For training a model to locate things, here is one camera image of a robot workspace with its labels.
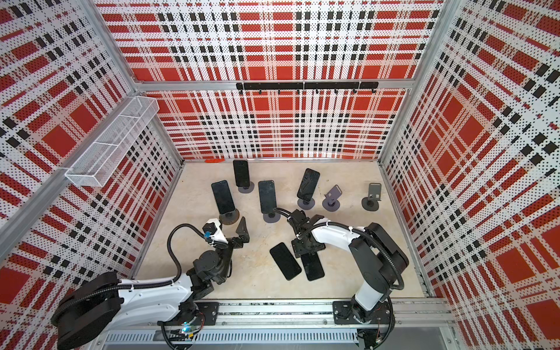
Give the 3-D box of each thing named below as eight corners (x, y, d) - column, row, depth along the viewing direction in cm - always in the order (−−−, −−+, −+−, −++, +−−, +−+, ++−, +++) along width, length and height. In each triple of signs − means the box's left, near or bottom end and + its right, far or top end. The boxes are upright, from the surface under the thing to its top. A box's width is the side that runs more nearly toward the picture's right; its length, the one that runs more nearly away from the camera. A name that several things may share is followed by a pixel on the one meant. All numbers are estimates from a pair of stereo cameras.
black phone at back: (237, 193, 109) (230, 171, 97) (240, 181, 114) (233, 160, 102) (251, 193, 109) (245, 171, 97) (253, 181, 114) (247, 160, 102)
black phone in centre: (260, 217, 100) (256, 198, 88) (262, 200, 106) (258, 180, 95) (276, 217, 100) (273, 198, 88) (277, 200, 106) (275, 180, 95)
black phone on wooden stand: (224, 221, 99) (214, 200, 86) (221, 204, 105) (211, 183, 92) (237, 216, 100) (229, 196, 88) (233, 200, 106) (225, 179, 93)
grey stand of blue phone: (329, 215, 101) (333, 202, 93) (321, 205, 105) (323, 192, 97) (342, 206, 104) (346, 193, 96) (333, 197, 108) (336, 184, 100)
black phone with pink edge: (297, 202, 105) (297, 186, 95) (306, 184, 113) (307, 167, 103) (310, 207, 104) (312, 191, 94) (319, 188, 111) (321, 171, 101)
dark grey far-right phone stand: (363, 211, 103) (369, 198, 95) (359, 196, 109) (364, 183, 101) (379, 211, 103) (386, 198, 95) (374, 196, 109) (381, 183, 101)
